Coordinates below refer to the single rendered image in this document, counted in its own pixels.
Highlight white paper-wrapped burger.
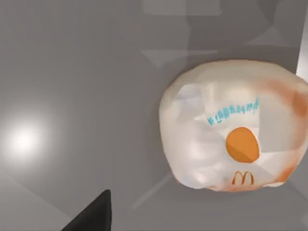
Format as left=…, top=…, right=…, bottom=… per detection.
left=158, top=59, right=308, bottom=193

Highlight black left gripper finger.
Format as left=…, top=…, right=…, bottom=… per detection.
left=60, top=189, right=113, bottom=231

